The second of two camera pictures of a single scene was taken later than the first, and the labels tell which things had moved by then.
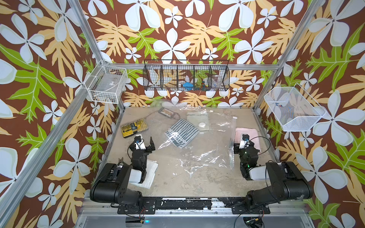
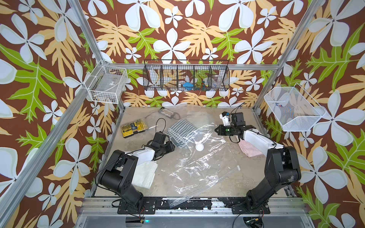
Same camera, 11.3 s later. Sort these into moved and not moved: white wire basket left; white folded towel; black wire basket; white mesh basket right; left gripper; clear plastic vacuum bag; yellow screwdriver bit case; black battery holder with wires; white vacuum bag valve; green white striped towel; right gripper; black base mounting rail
Moved: right gripper; white vacuum bag valve; left gripper; clear plastic vacuum bag
Not moved: white wire basket left; yellow screwdriver bit case; black base mounting rail; black battery holder with wires; green white striped towel; black wire basket; white folded towel; white mesh basket right
